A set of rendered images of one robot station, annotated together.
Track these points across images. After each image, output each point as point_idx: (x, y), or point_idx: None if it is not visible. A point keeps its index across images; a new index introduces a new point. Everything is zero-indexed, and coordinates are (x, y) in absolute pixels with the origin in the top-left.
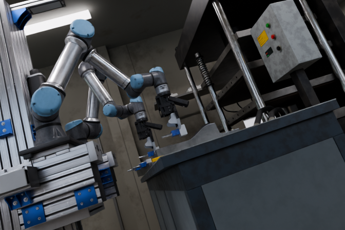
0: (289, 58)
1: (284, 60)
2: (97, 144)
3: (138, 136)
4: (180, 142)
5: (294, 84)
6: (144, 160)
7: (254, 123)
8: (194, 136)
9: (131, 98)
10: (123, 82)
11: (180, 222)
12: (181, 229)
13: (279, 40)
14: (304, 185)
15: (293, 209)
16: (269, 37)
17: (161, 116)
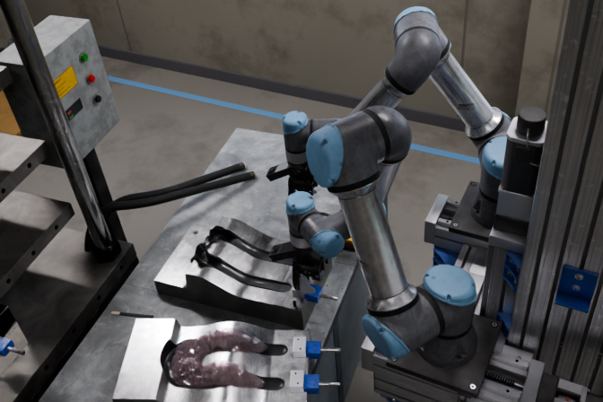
0: (109, 113)
1: (100, 118)
2: (428, 214)
3: (318, 275)
4: (289, 240)
5: (87, 162)
6: (305, 345)
7: (255, 171)
8: (263, 233)
9: (312, 196)
10: None
11: (358, 278)
12: (356, 290)
13: (97, 85)
14: None
15: None
16: (80, 81)
17: (310, 193)
